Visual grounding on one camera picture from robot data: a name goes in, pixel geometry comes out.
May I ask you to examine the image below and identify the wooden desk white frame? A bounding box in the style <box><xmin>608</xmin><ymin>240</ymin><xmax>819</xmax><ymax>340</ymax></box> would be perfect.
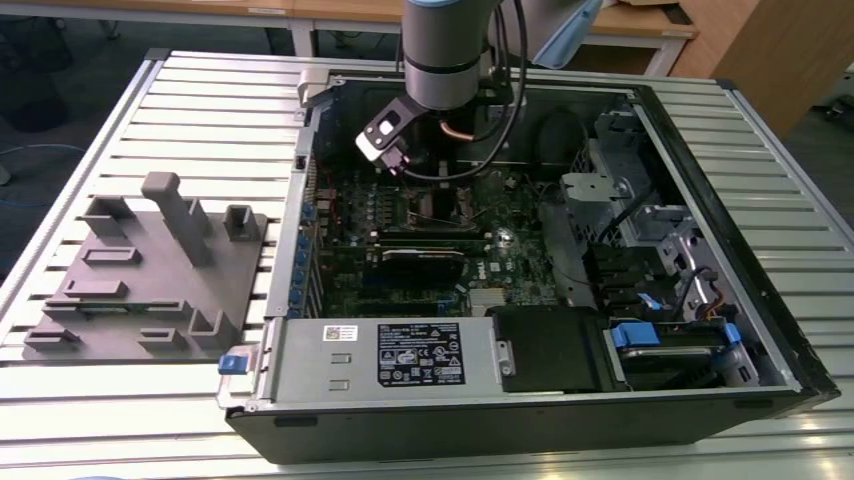
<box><xmin>0</xmin><ymin>0</ymin><xmax>314</xmax><ymax>57</ymax></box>
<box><xmin>292</xmin><ymin>0</ymin><xmax>700</xmax><ymax>77</ymax></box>

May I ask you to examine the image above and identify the grey parts rack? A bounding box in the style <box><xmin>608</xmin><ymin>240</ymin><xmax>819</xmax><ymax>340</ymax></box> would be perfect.
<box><xmin>19</xmin><ymin>171</ymin><xmax>272</xmax><ymax>362</ymax></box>

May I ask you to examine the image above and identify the silver chipset heat sink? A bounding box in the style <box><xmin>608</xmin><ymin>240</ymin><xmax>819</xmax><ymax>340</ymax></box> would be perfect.
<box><xmin>469</xmin><ymin>287</ymin><xmax>506</xmax><ymax>316</ymax></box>

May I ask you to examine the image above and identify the silver metal drive cage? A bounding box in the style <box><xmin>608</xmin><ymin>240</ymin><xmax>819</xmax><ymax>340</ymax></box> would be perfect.
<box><xmin>557</xmin><ymin>110</ymin><xmax>701</xmax><ymax>251</ymax></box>

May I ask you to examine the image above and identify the black office chair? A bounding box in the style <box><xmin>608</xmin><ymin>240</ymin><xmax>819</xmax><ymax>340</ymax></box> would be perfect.
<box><xmin>0</xmin><ymin>14</ymin><xmax>74</xmax><ymax>134</ymax></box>

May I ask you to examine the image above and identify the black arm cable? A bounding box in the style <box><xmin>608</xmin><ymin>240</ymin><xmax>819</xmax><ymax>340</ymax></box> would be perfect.
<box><xmin>398</xmin><ymin>0</ymin><xmax>532</xmax><ymax>182</ymax></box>

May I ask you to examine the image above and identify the black disk data wire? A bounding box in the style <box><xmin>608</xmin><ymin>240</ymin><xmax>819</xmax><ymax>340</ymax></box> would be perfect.
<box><xmin>684</xmin><ymin>264</ymin><xmax>720</xmax><ymax>321</ymax></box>

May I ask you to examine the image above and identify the CPU socket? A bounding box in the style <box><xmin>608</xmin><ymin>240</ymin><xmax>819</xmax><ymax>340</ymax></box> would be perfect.
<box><xmin>404</xmin><ymin>187</ymin><xmax>480</xmax><ymax>227</ymax></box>

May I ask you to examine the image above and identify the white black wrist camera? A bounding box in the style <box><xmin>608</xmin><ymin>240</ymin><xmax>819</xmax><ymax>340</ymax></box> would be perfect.
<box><xmin>353</xmin><ymin>97</ymin><xmax>428</xmax><ymax>161</ymax></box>

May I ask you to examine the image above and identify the silver socket cover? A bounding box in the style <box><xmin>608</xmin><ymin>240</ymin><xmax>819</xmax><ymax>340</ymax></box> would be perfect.
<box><xmin>452</xmin><ymin>185</ymin><xmax>481</xmax><ymax>224</ymax></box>

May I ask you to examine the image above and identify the silver power supply unit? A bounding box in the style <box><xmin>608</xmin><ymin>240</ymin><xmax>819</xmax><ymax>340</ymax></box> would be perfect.
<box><xmin>245</xmin><ymin>315</ymin><xmax>518</xmax><ymax>401</ymax></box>

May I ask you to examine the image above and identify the black drive bay wire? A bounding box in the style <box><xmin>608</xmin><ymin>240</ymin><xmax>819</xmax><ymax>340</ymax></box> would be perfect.
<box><xmin>596</xmin><ymin>188</ymin><xmax>665</xmax><ymax>246</ymax></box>

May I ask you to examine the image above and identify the green motherboard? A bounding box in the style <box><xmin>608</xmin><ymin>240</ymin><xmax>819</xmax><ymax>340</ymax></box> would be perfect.
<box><xmin>312</xmin><ymin>164</ymin><xmax>581</xmax><ymax>319</ymax></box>

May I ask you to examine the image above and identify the wooden cabinet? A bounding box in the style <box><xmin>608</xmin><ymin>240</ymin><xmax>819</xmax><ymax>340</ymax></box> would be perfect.
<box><xmin>669</xmin><ymin>0</ymin><xmax>854</xmax><ymax>146</ymax></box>

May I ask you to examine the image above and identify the black PC case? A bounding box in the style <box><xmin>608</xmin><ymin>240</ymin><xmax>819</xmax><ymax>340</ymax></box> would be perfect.
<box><xmin>222</xmin><ymin>69</ymin><xmax>843</xmax><ymax>466</ymax></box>

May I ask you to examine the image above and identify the thin wire locking lever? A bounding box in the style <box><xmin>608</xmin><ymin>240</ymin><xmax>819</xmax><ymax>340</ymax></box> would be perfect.
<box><xmin>405</xmin><ymin>209</ymin><xmax>472</xmax><ymax>226</ymax></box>

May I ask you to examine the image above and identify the black graphics card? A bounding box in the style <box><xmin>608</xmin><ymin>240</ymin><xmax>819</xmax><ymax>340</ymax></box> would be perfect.
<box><xmin>380</xmin><ymin>247</ymin><xmax>468</xmax><ymax>286</ymax></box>

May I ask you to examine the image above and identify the hard disk in blue carrier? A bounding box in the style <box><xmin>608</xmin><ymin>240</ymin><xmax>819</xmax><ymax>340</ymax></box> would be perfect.
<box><xmin>603</xmin><ymin>319</ymin><xmax>745</xmax><ymax>391</ymax></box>

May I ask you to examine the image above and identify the silver green CPU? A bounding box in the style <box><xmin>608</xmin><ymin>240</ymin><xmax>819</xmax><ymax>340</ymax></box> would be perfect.
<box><xmin>425</xmin><ymin>192</ymin><xmax>460</xmax><ymax>220</ymax></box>

